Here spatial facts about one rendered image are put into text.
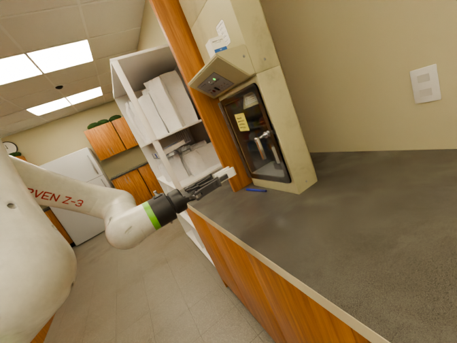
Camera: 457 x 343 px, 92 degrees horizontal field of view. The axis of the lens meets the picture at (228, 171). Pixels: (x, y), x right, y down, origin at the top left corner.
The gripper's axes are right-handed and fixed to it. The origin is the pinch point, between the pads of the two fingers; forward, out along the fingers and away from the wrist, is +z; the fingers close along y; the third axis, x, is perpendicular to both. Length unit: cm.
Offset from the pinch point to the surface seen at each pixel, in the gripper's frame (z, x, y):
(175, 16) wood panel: 21, -64, 33
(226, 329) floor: -21, 115, 59
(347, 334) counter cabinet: -4, 35, -40
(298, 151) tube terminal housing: 29.6, 4.9, -5.0
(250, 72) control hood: 21.2, -27.7, -4.6
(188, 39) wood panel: 23, -54, 33
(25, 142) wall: -179, -118, 552
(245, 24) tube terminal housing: 25.7, -42.0, -4.4
